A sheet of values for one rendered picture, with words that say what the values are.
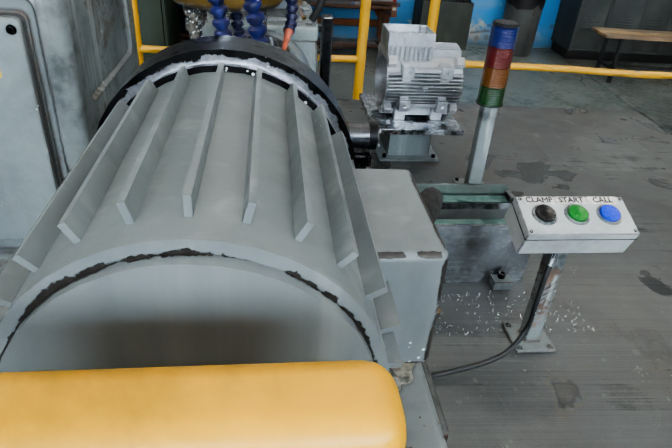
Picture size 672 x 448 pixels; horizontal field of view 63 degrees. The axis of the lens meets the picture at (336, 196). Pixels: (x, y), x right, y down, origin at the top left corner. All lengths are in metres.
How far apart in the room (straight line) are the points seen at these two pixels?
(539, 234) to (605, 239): 0.11
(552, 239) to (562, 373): 0.25
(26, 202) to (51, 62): 0.21
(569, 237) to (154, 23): 3.70
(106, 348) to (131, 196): 0.06
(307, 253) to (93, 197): 0.09
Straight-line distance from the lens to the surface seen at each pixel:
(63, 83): 0.79
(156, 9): 4.21
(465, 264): 1.08
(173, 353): 0.22
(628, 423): 0.97
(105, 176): 0.25
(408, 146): 1.54
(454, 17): 5.74
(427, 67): 1.45
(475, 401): 0.90
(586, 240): 0.87
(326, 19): 1.03
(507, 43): 1.29
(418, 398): 0.40
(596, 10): 6.27
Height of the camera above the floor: 1.46
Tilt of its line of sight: 30 degrees down
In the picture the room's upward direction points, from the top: 4 degrees clockwise
